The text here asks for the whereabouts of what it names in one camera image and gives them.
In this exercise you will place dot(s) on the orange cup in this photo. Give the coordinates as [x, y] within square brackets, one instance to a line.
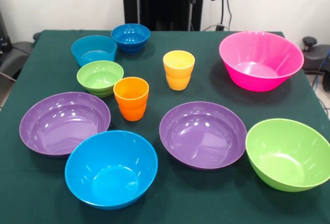
[131, 105]

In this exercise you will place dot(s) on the black chair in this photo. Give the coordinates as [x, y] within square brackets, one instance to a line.
[13, 54]

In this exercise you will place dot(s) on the purple bowl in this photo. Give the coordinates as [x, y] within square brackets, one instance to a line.
[201, 136]
[62, 126]

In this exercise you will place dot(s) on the large blue bowl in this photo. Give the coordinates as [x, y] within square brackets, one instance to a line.
[111, 172]

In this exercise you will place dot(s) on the large green bowl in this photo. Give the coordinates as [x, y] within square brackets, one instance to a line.
[286, 157]

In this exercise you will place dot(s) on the small green bowl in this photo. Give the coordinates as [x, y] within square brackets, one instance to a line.
[98, 77]

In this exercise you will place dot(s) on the small light blue bowl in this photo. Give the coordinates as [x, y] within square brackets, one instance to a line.
[93, 49]

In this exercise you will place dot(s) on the yellow cup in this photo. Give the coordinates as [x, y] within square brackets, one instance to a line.
[178, 74]

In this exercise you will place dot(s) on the black knobbed equipment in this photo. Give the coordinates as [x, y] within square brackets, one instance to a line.
[309, 42]

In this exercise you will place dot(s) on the large pink bowl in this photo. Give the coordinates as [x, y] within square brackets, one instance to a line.
[258, 64]

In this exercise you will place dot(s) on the small dark blue bowl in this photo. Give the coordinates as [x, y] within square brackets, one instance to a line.
[130, 41]

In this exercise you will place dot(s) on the dark green table cloth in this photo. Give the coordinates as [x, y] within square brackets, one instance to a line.
[206, 198]

